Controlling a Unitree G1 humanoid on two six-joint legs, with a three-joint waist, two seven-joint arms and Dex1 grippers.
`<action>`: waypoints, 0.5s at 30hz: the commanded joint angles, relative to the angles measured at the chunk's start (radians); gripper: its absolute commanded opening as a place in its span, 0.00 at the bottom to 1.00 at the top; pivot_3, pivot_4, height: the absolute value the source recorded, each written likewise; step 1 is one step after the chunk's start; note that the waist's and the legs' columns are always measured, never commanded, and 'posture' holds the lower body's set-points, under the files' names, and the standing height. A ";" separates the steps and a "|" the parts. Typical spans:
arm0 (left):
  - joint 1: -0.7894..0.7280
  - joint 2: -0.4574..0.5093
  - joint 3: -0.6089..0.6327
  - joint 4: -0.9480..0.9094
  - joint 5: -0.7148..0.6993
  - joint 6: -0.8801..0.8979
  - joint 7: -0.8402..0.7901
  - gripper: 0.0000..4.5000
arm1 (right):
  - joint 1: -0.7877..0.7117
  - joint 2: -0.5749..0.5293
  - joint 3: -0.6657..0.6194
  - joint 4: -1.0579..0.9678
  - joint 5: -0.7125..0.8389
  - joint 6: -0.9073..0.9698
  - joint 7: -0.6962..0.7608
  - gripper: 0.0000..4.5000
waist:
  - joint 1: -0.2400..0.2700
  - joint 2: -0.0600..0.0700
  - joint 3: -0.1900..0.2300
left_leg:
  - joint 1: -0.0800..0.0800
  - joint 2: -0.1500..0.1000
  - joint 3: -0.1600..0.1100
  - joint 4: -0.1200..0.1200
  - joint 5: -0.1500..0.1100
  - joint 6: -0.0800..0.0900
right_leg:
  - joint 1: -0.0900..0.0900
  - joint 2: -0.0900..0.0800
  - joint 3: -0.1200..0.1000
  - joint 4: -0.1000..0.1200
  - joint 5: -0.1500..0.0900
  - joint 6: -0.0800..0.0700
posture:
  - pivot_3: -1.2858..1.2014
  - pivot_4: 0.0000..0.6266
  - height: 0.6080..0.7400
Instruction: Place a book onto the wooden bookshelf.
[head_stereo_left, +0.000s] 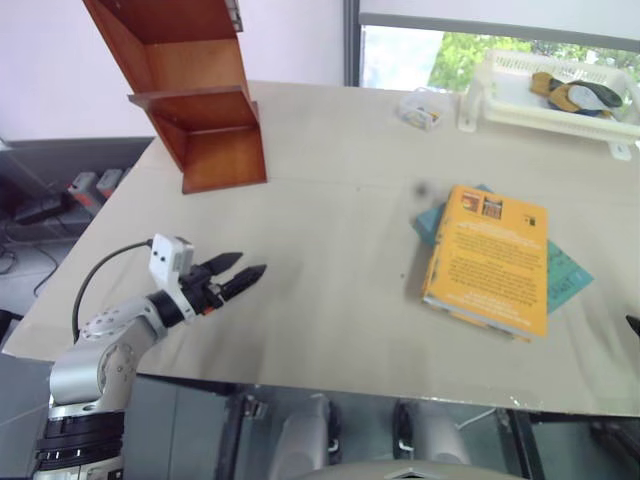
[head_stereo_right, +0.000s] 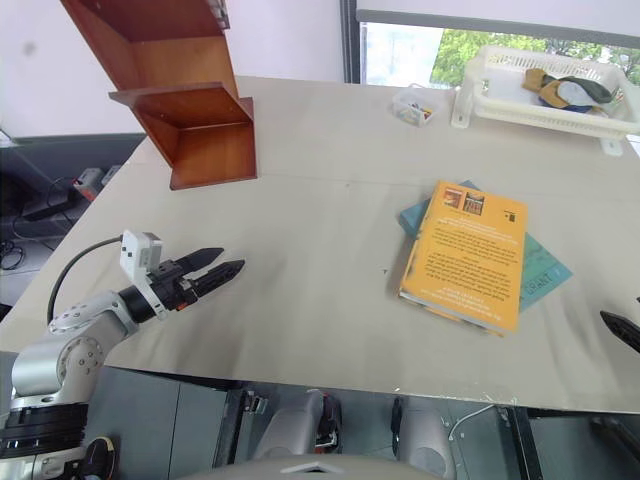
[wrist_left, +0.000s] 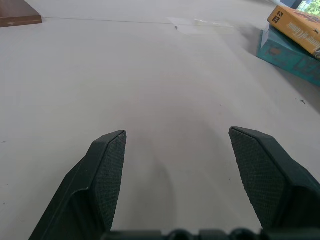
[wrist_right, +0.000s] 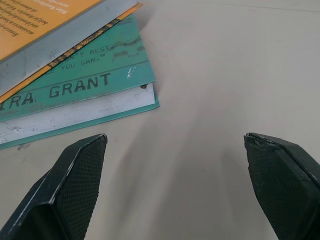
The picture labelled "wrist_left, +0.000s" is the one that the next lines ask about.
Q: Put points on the yellow book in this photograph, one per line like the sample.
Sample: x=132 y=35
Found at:
x=297 y=30

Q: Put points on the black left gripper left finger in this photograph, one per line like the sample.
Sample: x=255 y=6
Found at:
x=92 y=185

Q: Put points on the teal book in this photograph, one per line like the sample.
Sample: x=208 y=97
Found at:
x=287 y=56

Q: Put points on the clear tape patch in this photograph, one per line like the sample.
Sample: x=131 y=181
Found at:
x=200 y=25

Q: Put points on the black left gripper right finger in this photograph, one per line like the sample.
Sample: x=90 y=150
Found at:
x=272 y=180

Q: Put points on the brown wooden board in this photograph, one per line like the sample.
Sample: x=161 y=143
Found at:
x=18 y=12

